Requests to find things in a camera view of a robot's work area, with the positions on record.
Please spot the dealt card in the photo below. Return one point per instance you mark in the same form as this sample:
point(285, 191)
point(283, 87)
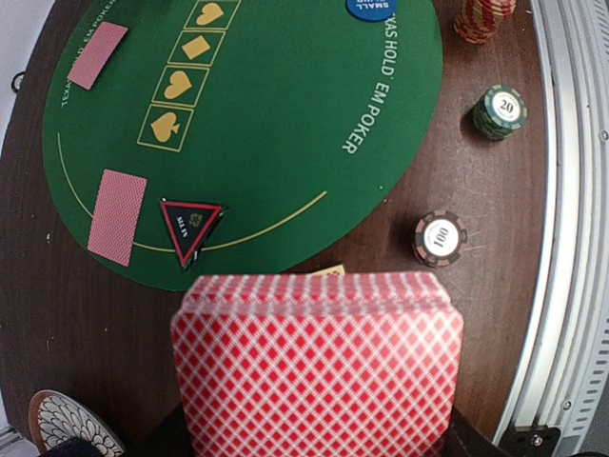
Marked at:
point(116, 214)
point(98, 49)

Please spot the orange 5 chip stack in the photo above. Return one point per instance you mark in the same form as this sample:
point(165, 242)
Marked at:
point(478, 20)

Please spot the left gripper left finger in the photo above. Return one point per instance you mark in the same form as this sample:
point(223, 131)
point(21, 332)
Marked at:
point(170, 438)

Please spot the playing card box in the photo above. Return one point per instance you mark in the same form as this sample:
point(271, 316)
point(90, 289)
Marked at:
point(334, 270)

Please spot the round green poker mat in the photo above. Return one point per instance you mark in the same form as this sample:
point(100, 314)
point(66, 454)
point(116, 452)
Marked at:
point(297, 115)

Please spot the green 20 chip stack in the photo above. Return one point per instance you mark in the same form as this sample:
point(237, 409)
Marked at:
point(499, 112)

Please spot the red-backed card deck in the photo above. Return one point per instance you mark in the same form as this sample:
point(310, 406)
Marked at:
point(362, 364)

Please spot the black wall ring hook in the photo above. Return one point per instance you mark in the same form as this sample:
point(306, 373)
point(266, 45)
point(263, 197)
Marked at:
point(16, 81)

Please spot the black triangular all-in button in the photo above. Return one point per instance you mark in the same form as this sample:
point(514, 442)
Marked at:
point(190, 224)

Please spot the black 100 chip stack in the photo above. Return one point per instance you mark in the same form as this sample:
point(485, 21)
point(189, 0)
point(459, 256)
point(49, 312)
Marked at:
point(439, 238)

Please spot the patterned round plate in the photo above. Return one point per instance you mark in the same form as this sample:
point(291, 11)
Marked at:
point(54, 418)

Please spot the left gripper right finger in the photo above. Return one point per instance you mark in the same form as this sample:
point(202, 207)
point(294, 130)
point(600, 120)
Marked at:
point(462, 440)

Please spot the front aluminium rail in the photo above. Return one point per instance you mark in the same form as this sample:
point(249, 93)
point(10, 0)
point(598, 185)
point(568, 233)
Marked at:
point(562, 375)

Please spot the blue small blind button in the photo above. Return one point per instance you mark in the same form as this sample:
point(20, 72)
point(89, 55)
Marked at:
point(371, 10)

